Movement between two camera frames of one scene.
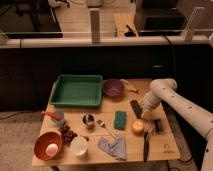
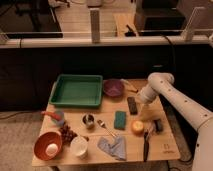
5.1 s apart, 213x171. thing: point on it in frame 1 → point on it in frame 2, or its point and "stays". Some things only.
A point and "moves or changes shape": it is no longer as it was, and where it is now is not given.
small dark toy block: x=158 y=125 stays
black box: x=159 y=18 stays
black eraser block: x=136 y=108 moves or changes shape
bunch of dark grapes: x=67 y=134 stays
